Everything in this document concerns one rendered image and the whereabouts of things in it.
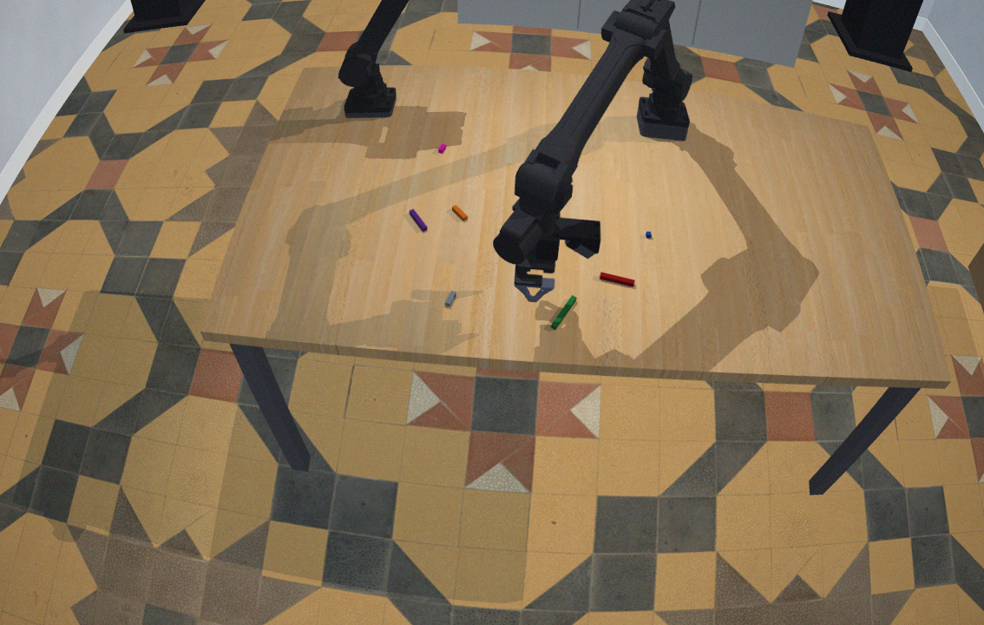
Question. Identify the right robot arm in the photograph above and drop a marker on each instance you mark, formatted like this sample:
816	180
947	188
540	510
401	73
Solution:
372	96

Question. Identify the green rod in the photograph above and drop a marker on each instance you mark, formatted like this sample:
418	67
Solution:
563	312

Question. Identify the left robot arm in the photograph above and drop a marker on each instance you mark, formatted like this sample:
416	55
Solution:
539	185

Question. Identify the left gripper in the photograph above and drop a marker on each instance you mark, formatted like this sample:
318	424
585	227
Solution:
524	280

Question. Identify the dark red rod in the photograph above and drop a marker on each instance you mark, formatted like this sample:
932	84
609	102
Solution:
616	279

